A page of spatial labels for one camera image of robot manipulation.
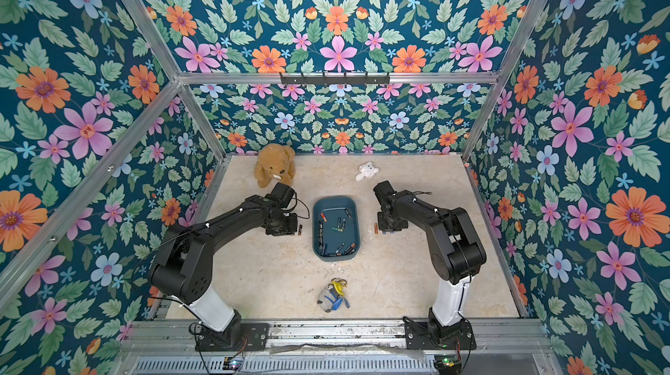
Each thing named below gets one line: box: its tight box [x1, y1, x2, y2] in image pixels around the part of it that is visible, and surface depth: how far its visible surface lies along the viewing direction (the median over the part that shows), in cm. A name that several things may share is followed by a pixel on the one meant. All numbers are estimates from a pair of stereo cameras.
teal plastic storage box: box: [312, 195, 361, 262], surface depth 97 cm
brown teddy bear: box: [253, 143, 296, 189], surface depth 98 cm
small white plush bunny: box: [355, 161, 380, 182], surface depth 113 cm
